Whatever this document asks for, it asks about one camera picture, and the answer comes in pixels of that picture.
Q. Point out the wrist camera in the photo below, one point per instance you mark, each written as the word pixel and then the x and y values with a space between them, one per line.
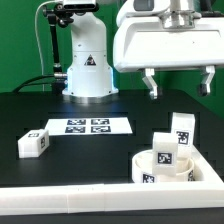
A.
pixel 144 5

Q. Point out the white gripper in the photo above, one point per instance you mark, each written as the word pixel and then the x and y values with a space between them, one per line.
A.
pixel 143 43

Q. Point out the white L-shaped fence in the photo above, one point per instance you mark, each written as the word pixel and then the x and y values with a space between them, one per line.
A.
pixel 204 191

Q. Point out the white marker sheet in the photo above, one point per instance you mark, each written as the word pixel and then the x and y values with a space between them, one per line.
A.
pixel 88 126

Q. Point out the white round stool seat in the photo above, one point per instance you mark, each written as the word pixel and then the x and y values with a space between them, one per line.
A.
pixel 142 164

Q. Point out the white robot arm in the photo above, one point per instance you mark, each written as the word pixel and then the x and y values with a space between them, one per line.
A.
pixel 89 75

